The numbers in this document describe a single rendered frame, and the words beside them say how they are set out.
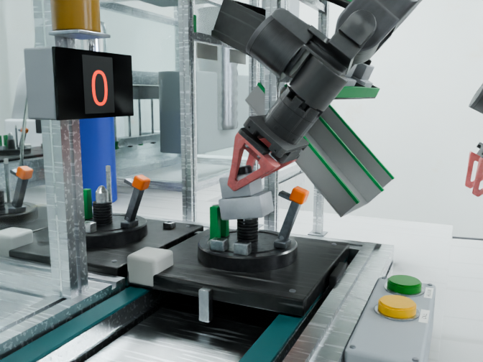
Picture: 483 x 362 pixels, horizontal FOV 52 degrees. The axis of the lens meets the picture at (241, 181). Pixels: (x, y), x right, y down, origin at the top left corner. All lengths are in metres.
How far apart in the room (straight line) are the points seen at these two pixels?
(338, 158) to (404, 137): 3.19
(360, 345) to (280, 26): 0.38
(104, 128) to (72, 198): 0.97
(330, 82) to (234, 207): 0.21
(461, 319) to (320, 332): 0.37
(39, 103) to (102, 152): 1.04
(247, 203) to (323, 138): 0.37
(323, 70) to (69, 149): 0.31
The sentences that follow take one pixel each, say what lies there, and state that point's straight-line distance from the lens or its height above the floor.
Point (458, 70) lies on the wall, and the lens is 4.19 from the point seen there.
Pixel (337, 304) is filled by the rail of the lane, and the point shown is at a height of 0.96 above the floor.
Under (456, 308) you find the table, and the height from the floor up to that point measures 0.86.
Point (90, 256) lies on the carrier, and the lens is 0.74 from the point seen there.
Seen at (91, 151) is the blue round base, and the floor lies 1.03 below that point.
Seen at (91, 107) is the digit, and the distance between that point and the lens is 0.55.
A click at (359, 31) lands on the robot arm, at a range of 0.61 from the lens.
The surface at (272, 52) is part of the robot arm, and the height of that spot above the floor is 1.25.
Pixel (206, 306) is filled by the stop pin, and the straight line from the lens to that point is 0.61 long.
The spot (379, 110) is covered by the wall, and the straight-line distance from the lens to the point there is 4.16.
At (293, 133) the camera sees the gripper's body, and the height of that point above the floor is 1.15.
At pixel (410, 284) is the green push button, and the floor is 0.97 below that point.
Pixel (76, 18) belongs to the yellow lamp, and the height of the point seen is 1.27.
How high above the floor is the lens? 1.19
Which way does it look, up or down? 10 degrees down
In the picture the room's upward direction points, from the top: straight up
